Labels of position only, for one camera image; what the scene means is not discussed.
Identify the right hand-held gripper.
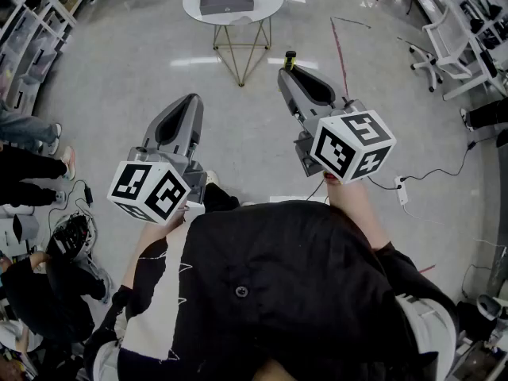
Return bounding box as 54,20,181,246
277,64,398,185

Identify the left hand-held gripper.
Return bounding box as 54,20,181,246
106,93,208,226

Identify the person's left forearm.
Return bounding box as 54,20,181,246
121,208,187,293

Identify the person's right forearm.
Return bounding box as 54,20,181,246
324,175,394,252

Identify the person's black trouser leg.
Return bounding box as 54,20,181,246
202,183,241,214

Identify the white power strip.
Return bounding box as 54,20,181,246
394,175,410,206

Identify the white mesh chair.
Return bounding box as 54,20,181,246
410,5,490,102

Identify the person's black shirt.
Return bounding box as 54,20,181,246
83,200,461,381

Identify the long white desk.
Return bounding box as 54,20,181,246
412,0,508,94

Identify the white shelving unit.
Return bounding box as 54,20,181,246
0,0,96,113

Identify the white device with black cone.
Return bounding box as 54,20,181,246
0,214,40,254

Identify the black power cable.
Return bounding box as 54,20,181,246
367,139,479,192

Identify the black electronic device with cables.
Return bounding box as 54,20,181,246
46,211,97,262

